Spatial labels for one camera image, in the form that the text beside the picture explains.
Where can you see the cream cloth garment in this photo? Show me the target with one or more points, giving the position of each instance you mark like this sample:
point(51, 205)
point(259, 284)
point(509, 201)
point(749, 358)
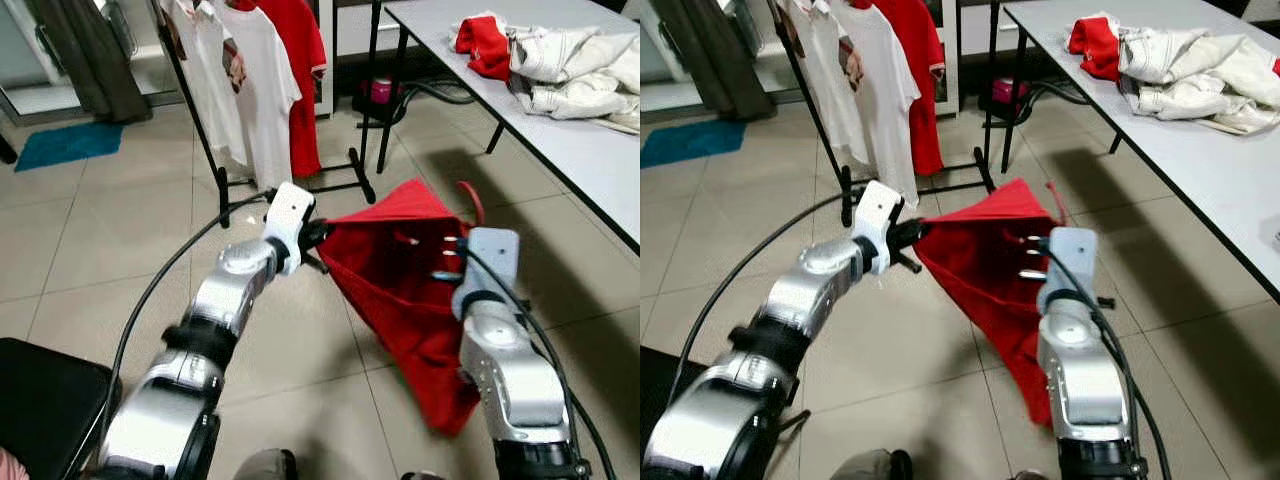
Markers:
point(1210, 102)
point(590, 102)

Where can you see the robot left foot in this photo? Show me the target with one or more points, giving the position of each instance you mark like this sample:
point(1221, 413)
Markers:
point(870, 465)
point(265, 465)

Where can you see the white table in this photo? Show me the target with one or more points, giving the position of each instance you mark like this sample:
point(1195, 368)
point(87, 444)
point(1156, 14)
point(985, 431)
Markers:
point(580, 160)
point(1200, 180)

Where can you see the pink vacuum cleaner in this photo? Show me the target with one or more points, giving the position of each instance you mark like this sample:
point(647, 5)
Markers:
point(1005, 92)
point(380, 92)

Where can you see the teal floor mat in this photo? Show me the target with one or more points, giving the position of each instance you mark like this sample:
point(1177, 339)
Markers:
point(70, 145)
point(690, 142)

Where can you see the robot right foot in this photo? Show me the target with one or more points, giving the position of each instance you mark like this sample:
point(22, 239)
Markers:
point(420, 476)
point(1025, 476)

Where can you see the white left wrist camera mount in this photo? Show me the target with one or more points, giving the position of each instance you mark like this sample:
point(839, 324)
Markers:
point(290, 215)
point(878, 215)

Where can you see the black chair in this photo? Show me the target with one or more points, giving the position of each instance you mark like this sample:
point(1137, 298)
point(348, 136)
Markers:
point(50, 400)

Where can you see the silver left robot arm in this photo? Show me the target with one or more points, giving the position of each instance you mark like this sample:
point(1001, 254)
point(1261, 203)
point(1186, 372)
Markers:
point(200, 320)
point(810, 290)

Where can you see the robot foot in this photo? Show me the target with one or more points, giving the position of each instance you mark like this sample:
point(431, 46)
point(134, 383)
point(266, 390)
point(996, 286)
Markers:
point(265, 465)
point(870, 465)
point(1025, 476)
point(420, 476)

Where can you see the dark grey curtain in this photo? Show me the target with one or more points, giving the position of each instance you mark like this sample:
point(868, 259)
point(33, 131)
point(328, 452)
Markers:
point(715, 50)
point(90, 50)

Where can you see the red shirt white trim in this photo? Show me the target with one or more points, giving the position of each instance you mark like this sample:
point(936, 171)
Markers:
point(980, 270)
point(920, 80)
point(305, 80)
point(400, 300)

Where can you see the small red garment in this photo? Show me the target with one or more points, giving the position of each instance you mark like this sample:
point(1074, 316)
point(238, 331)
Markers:
point(485, 50)
point(1095, 45)

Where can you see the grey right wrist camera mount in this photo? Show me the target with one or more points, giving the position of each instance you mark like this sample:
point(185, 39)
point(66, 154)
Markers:
point(1070, 260)
point(490, 260)

